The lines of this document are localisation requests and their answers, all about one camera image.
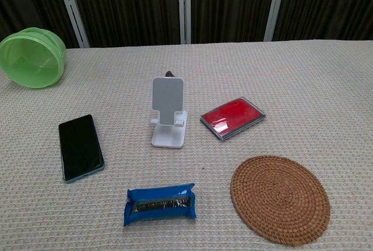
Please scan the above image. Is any round woven rattan coaster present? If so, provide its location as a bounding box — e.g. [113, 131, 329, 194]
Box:
[230, 155, 331, 245]

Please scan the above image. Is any grey metal screen post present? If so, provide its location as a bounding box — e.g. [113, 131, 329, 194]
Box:
[177, 0, 192, 44]
[263, 0, 289, 41]
[54, 0, 90, 48]

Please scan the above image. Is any beige woven tablecloth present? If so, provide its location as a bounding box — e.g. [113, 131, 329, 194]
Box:
[0, 40, 373, 251]

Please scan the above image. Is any white phone stand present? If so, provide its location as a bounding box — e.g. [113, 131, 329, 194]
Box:
[150, 76, 189, 149]

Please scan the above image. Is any green plastic bucket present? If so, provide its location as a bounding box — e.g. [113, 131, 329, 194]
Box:
[0, 27, 67, 89]

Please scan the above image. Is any blue snack packet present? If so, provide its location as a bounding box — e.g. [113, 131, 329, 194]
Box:
[123, 183, 198, 228]

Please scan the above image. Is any black smartphone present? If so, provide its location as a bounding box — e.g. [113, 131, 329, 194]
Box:
[58, 114, 105, 184]

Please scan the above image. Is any red card in clear case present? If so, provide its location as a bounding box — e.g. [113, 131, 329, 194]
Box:
[199, 96, 266, 142]

